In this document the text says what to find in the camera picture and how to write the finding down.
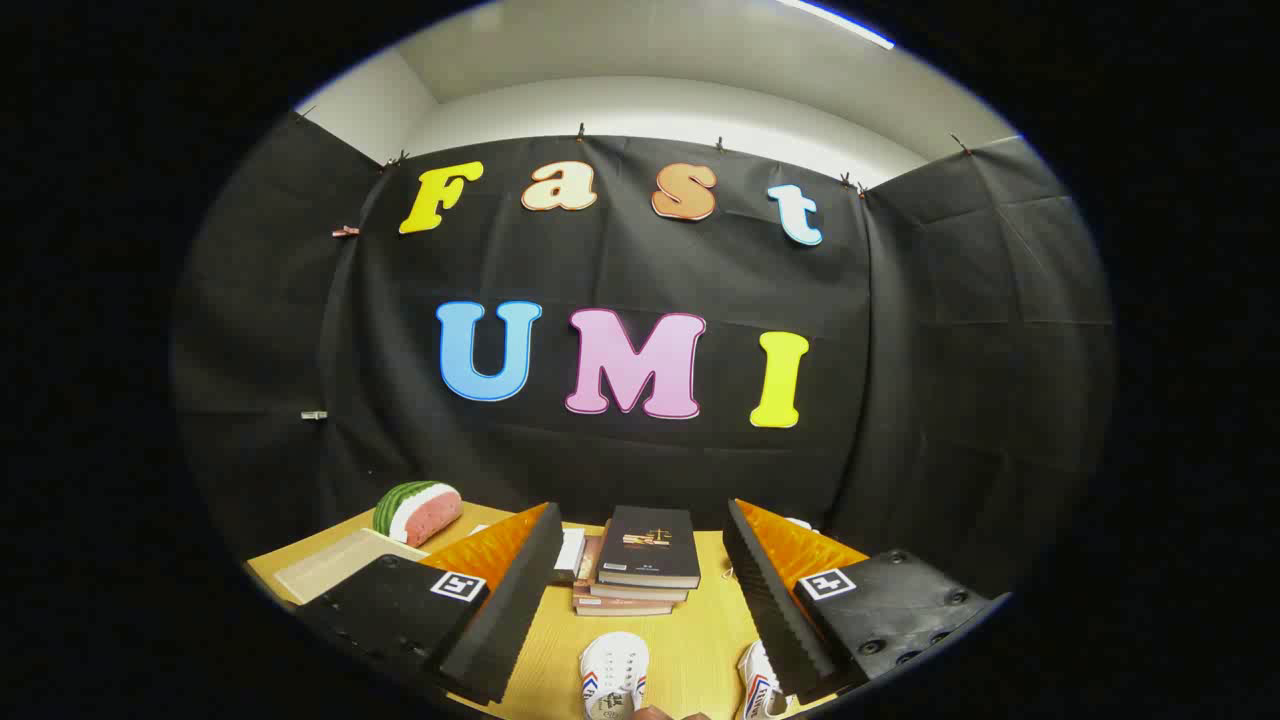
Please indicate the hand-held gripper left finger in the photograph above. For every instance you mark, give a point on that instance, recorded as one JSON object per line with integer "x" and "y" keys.
{"x": 515, "y": 600}

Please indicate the cream fabric storage box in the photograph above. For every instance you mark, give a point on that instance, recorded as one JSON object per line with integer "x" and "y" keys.
{"x": 340, "y": 565}

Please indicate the watermelon slice toy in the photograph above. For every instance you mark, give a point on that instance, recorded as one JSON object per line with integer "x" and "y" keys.
{"x": 420, "y": 510}

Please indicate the white portrait cover book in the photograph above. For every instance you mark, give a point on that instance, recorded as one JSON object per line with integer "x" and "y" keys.
{"x": 570, "y": 553}

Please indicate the black cover book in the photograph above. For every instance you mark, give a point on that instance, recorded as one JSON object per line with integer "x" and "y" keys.
{"x": 650, "y": 545}

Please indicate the black backdrop cloth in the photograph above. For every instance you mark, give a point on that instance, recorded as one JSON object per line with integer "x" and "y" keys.
{"x": 620, "y": 260}

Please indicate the maroon cover book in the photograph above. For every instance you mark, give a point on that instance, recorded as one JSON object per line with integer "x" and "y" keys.
{"x": 620, "y": 609}

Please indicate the white canvas shoe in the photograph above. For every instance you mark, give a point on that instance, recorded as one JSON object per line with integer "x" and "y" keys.
{"x": 760, "y": 690}
{"x": 615, "y": 670}

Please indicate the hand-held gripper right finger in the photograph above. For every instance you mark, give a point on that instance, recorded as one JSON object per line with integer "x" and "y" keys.
{"x": 775, "y": 600}

